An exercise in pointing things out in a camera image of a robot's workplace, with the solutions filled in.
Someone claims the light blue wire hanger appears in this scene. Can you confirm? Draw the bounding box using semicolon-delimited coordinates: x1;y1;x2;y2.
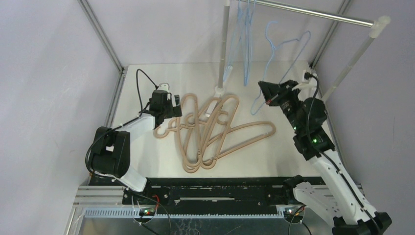
219;0;246;83
243;0;256;87
250;21;312;116

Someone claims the beige plastic hanger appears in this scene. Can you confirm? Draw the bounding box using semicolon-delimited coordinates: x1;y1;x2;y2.
196;121;277;169
176;94;246;173
187;98;235;163
153;93;203;168

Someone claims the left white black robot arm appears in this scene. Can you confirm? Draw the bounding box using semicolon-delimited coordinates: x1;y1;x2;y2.
85;90;182;204

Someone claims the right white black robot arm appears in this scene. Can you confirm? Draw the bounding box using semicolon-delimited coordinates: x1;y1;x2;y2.
258;80;392;235

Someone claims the right circuit board with LED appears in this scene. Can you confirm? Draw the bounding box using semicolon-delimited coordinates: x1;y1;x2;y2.
283;208;301;218

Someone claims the circuit board with led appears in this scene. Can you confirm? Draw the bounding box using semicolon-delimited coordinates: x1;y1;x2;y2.
283;208;301;218
139;208;156;217

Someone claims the left circuit board with LED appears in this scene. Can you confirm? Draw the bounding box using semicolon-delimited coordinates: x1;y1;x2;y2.
139;208;156;217

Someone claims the silver clothes rack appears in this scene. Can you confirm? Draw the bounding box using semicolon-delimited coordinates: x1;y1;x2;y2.
214;0;391;103

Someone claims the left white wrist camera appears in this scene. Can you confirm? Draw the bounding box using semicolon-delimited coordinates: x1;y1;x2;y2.
158;83;170;93

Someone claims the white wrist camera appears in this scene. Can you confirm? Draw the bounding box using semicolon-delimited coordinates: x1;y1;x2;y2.
292;70;317;92
158;83;170;93

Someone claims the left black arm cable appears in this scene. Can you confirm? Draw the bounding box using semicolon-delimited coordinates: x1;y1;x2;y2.
85;69;160;177

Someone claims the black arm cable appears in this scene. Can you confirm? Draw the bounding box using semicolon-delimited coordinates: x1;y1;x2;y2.
85;69;160;177
304;72;383;235

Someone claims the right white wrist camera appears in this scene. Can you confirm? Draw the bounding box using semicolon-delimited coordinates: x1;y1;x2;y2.
292;70;317;92

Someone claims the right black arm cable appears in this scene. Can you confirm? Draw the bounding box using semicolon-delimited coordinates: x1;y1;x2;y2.
304;72;383;235

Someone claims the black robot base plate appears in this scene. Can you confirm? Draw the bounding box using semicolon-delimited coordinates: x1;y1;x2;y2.
122;177;301;216

